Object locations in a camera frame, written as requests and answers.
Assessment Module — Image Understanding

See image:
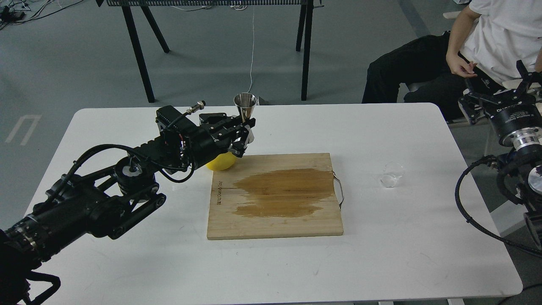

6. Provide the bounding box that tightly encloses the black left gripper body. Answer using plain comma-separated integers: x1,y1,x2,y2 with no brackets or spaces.
192,113,238,159

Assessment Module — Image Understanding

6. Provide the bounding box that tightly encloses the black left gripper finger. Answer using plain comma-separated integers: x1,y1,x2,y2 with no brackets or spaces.
210,118,256,142
228,127,250,158

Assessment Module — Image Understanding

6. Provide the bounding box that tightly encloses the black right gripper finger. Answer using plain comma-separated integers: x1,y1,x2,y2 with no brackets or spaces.
506,60,541,102
459,79,503,124

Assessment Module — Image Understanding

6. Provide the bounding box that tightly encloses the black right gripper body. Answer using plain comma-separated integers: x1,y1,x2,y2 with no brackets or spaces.
484,95,542,151

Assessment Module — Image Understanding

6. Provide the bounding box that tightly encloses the steel double jigger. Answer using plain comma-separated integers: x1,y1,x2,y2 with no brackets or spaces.
234,92,259,123

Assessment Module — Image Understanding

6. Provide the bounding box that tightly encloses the small clear glass cup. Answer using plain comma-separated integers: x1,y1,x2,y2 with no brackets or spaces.
379,161,405,189

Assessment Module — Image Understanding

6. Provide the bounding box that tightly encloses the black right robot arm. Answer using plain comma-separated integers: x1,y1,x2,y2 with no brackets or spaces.
455,60,542,257

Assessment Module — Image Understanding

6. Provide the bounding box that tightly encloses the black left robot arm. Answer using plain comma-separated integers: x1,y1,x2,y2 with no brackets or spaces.
0,102,256,305

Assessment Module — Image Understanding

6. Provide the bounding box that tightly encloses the yellow lemon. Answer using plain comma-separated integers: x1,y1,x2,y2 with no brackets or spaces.
205,151,238,171

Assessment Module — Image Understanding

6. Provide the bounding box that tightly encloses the seated person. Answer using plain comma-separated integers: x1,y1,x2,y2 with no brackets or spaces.
362,0,542,120

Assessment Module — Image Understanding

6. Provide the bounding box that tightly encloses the wooden cutting board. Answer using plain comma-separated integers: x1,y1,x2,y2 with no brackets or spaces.
207,152,344,241

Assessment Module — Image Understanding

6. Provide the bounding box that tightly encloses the black trestle table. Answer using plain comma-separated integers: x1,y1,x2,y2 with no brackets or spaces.
94,0,324,103

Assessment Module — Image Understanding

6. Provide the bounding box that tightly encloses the white power cable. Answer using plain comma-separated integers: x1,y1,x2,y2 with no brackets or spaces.
243,4,270,105

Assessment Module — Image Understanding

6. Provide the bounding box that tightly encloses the floor cable bundle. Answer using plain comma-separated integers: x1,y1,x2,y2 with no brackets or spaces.
0,0,85,26

